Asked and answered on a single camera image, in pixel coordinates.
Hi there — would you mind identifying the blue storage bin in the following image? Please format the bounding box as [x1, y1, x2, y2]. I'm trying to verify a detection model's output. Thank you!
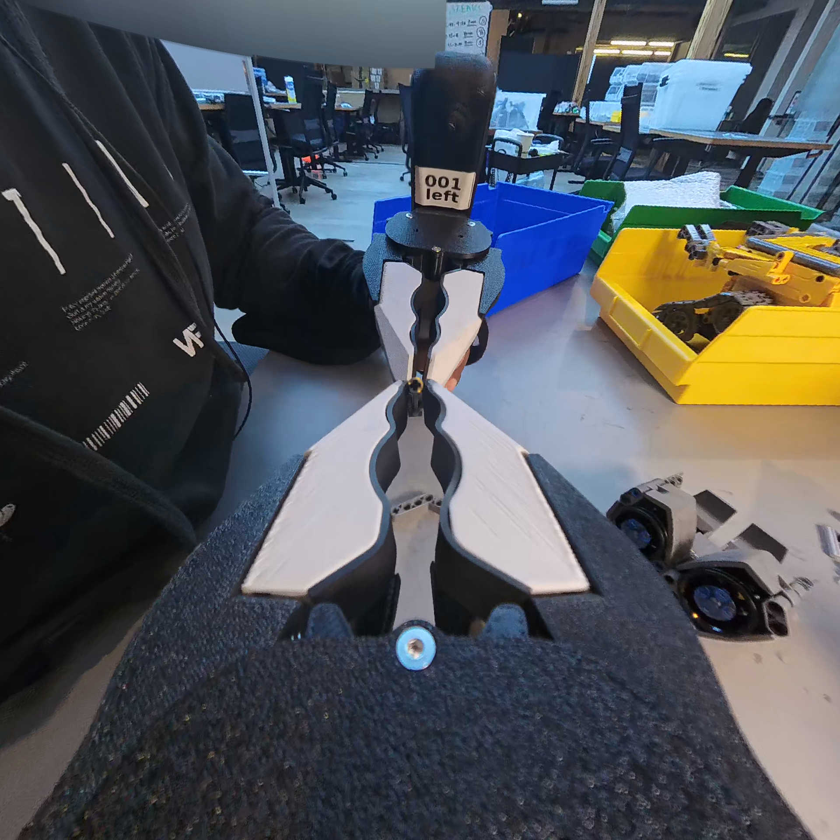
[373, 182, 614, 317]

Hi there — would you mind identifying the wooden pillar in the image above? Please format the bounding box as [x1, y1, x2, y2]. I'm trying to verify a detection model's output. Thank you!
[686, 0, 734, 61]
[571, 0, 609, 104]

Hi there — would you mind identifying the white wall poster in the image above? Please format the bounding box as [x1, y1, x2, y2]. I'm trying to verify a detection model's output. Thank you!
[446, 0, 492, 57]

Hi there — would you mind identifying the pile of small brick parts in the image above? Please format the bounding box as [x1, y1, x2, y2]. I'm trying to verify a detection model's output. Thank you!
[815, 512, 840, 581]

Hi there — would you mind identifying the black office chair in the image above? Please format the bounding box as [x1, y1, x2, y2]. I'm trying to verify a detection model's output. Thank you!
[602, 82, 649, 182]
[351, 88, 389, 162]
[279, 75, 349, 204]

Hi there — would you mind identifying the person's left forearm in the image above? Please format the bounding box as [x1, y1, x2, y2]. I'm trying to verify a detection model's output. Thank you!
[213, 147, 383, 366]

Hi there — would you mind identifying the person's black printed clothing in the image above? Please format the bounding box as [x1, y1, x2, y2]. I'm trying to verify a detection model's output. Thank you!
[0, 0, 256, 703]

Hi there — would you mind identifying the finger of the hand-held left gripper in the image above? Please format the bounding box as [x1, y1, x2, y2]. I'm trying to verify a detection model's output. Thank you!
[374, 261, 422, 383]
[425, 268, 489, 389]

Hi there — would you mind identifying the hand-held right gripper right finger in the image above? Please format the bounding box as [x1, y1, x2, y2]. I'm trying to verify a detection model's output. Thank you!
[422, 382, 591, 639]

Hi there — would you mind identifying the grey desk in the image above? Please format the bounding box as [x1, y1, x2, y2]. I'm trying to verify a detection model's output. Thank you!
[0, 256, 840, 840]

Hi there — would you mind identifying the white plastic storage crate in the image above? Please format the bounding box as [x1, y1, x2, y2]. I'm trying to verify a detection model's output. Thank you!
[648, 59, 753, 132]

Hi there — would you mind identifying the white foam sheet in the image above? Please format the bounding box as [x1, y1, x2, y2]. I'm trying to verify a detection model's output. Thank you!
[617, 172, 731, 215]

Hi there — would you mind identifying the long wooden table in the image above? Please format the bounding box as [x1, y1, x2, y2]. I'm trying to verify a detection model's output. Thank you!
[646, 128, 833, 191]

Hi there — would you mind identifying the green storage bin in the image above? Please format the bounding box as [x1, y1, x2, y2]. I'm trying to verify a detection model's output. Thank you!
[581, 180, 826, 265]

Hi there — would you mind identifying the yellow storage bin with ledge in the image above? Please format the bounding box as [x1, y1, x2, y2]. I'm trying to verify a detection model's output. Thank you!
[591, 226, 840, 406]

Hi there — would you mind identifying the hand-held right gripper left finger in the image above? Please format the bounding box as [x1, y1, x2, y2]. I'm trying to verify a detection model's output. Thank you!
[241, 382, 410, 637]

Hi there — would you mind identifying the white metal pole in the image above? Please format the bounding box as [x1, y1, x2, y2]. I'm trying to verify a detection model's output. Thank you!
[241, 56, 285, 212]

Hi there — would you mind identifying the grey toy brick engine assembly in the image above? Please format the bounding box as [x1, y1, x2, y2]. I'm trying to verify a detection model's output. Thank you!
[663, 525, 815, 639]

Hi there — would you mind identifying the black rolling cart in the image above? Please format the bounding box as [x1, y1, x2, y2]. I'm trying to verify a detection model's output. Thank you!
[486, 130, 569, 193]

